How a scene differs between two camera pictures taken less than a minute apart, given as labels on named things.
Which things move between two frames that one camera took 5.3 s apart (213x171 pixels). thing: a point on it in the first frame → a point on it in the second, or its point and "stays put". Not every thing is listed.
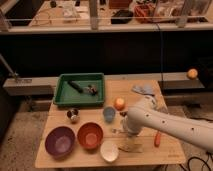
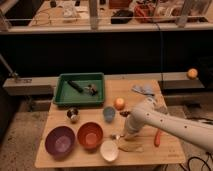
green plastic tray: x=67 y=95 stays put
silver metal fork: x=114 y=130 → x=117 y=137
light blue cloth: x=144 y=89 stays put
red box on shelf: x=144 y=13 stays put
